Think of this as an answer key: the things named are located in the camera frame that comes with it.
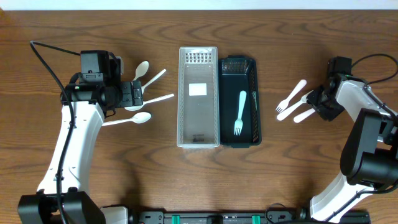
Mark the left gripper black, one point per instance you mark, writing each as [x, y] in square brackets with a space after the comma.
[137, 93]

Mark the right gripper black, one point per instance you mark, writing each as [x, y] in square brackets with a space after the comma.
[313, 98]

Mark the cream plastic fork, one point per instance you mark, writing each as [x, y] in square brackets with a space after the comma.
[281, 116]

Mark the pink-white plastic spoon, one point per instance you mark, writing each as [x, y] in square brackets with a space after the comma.
[302, 116]

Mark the pink-white plastic fork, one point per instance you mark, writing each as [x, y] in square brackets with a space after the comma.
[284, 103]

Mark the mint green plastic fork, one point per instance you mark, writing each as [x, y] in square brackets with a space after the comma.
[238, 124]

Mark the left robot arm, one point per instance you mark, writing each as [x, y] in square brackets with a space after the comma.
[63, 194]

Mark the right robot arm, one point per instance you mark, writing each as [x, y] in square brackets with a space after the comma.
[368, 162]

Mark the white plastic spoon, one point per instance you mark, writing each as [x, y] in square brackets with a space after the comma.
[138, 118]
[141, 70]
[152, 80]
[135, 108]

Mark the white plastic spoon bottom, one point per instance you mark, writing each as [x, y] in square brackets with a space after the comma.
[138, 118]

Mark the white plastic spoon top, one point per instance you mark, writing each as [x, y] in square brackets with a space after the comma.
[141, 70]

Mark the clear plastic mesh basket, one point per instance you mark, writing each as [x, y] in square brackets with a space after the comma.
[198, 117]

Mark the black plastic mesh basket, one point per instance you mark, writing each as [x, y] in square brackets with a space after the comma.
[237, 73]

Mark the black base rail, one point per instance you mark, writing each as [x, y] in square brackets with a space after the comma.
[242, 217]

